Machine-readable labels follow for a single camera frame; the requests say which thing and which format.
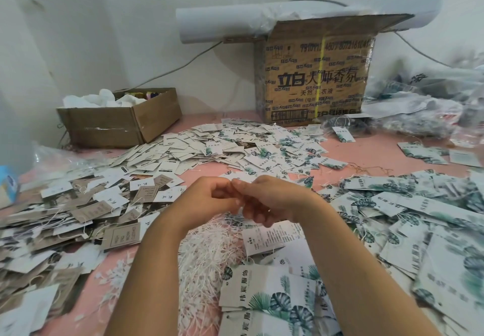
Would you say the person's right hand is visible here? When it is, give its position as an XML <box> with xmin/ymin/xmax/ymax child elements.
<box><xmin>230</xmin><ymin>174</ymin><xmax>330</xmax><ymax>229</ymax></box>

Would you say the person's left hand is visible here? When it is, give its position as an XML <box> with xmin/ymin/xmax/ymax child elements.
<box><xmin>162</xmin><ymin>175</ymin><xmax>245</xmax><ymax>238</ymax></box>

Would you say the heap of small tags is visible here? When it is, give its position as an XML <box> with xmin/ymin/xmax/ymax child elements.
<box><xmin>102</xmin><ymin>119</ymin><xmax>349</xmax><ymax>176</ymax></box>

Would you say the pile of white strings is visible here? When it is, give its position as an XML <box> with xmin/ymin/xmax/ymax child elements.
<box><xmin>94</xmin><ymin>222</ymin><xmax>247</xmax><ymax>336</ymax></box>

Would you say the pile of brown white tags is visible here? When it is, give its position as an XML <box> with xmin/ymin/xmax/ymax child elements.
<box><xmin>0</xmin><ymin>164</ymin><xmax>187</xmax><ymax>336</ymax></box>

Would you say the pile of green leaf tags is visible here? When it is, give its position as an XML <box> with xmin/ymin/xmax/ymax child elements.
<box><xmin>218</xmin><ymin>167</ymin><xmax>484</xmax><ymax>336</ymax></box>

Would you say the person's left forearm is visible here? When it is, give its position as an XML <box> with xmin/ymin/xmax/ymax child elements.
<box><xmin>104</xmin><ymin>226</ymin><xmax>201</xmax><ymax>336</ymax></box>

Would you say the person's right forearm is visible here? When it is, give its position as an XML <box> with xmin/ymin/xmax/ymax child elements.
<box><xmin>298</xmin><ymin>203</ymin><xmax>441</xmax><ymax>336</ymax></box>

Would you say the small open cardboard box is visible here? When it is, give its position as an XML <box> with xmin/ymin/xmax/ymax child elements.
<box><xmin>56</xmin><ymin>87</ymin><xmax>183</xmax><ymax>150</ymax></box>

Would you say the large printed cardboard box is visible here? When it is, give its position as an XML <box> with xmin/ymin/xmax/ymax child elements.
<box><xmin>253</xmin><ymin>13</ymin><xmax>414</xmax><ymax>128</ymax></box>

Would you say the white crumpled material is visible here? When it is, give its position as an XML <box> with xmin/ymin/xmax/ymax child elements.
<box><xmin>61</xmin><ymin>89</ymin><xmax>148</xmax><ymax>109</ymax></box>

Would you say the clear plastic bag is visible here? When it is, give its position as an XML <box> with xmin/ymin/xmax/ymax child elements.
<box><xmin>29</xmin><ymin>141</ymin><xmax>90</xmax><ymax>183</ymax></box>

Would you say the white roll in plastic wrap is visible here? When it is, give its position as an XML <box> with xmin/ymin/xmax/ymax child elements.
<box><xmin>175</xmin><ymin>0</ymin><xmax>443</xmax><ymax>44</ymax></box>

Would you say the blue tissue pack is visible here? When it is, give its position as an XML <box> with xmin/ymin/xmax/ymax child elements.
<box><xmin>0</xmin><ymin>165</ymin><xmax>20</xmax><ymax>210</ymax></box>

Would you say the heap of clear plastic bags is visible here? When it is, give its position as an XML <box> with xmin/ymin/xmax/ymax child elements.
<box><xmin>363</xmin><ymin>48</ymin><xmax>484</xmax><ymax>150</ymax></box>

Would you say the black cable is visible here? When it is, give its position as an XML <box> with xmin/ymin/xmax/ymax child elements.
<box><xmin>125</xmin><ymin>40</ymin><xmax>225</xmax><ymax>92</ymax></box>

